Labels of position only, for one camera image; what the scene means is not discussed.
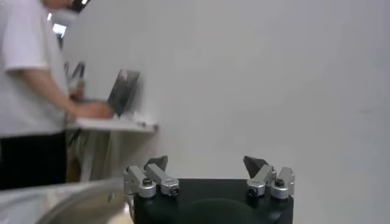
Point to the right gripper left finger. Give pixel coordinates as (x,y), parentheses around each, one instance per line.
(152,179)

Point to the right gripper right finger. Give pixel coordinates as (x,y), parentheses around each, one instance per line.
(268,179)

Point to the person bare forearm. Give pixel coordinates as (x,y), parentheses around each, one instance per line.
(48,91)

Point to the person bare hand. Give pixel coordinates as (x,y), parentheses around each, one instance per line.
(94,110)

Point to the white side table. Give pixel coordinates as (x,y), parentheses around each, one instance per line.
(115,124)

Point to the black laptop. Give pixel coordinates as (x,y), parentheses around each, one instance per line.
(123,91)

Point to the person in white shirt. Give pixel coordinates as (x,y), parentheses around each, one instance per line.
(24,106)

